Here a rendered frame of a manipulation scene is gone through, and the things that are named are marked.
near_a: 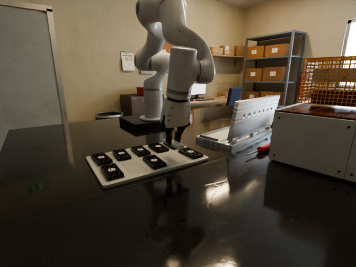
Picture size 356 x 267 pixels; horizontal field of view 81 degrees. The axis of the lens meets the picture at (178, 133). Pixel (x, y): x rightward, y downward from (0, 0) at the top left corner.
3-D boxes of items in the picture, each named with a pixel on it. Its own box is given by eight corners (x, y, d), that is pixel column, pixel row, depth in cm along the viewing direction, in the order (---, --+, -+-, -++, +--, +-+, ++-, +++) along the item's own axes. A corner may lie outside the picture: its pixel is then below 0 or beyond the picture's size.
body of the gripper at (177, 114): (184, 91, 76) (180, 119, 81) (159, 92, 71) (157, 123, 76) (196, 97, 71) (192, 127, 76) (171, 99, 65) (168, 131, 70)
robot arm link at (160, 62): (142, 89, 140) (141, 51, 133) (169, 89, 144) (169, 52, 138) (144, 90, 128) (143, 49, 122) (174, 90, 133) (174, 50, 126)
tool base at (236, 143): (239, 126, 135) (240, 120, 134) (272, 132, 121) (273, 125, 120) (195, 140, 105) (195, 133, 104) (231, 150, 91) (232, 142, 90)
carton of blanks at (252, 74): (244, 80, 483) (245, 68, 475) (250, 80, 494) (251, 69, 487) (260, 81, 449) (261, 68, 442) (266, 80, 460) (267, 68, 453)
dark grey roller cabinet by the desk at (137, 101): (155, 137, 428) (153, 92, 404) (168, 143, 392) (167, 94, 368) (123, 143, 388) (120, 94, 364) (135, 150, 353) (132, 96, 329)
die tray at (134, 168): (172, 142, 103) (172, 140, 102) (209, 159, 81) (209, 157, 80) (85, 159, 82) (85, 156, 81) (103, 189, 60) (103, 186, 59)
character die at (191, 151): (187, 149, 89) (187, 147, 89) (203, 156, 81) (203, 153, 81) (178, 151, 86) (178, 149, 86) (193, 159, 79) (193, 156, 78)
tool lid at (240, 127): (276, 94, 115) (280, 95, 114) (267, 126, 122) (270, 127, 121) (234, 101, 85) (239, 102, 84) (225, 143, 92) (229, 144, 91)
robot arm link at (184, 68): (188, 86, 75) (163, 85, 72) (194, 46, 70) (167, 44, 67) (197, 92, 68) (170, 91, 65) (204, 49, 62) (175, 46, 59)
